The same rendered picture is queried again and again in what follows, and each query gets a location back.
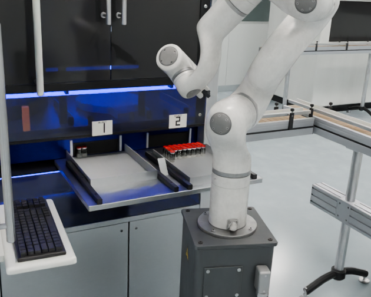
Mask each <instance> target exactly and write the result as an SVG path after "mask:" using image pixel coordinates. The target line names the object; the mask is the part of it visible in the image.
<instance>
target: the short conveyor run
mask: <svg viewBox="0 0 371 297"><path fill-rule="evenodd" d="M274 105H275V107H274V110H268V111H265V113H264V114H263V116H262V118H261V119H260V121H259V122H258V123H257V124H256V125H255V126H254V127H253V128H252V129H250V130H249V131H248V132H247V134H246V142H250V141H260V140H269V139H274V138H284V137H293V136H303V135H308V134H313V129H314V121H315V119H314V118H313V117H307V116H305V115H302V114H311V111H310V110H304V111H303V107H301V108H288V109H281V110H279V107H278V102H275V103H274Z"/></svg>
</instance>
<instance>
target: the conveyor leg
mask: <svg viewBox="0 0 371 297"><path fill-rule="evenodd" d="M346 148H347V149H350V148H348V147H346ZM350 150H353V149H350ZM362 157H363V153H360V152H358V151H356V150H353V154H352V161H351V165H350V172H349V179H348V184H347V190H346V198H345V201H347V202H355V199H356V192H357V185H358V181H359V174H360V168H361V164H362ZM349 234H350V227H349V226H348V225H346V224H344V223H341V227H340V235H339V241H338V246H337V253H336V260H335V264H334V268H335V269H336V270H338V271H343V270H344V265H345V258H346V252H347V245H348V241H349Z"/></svg>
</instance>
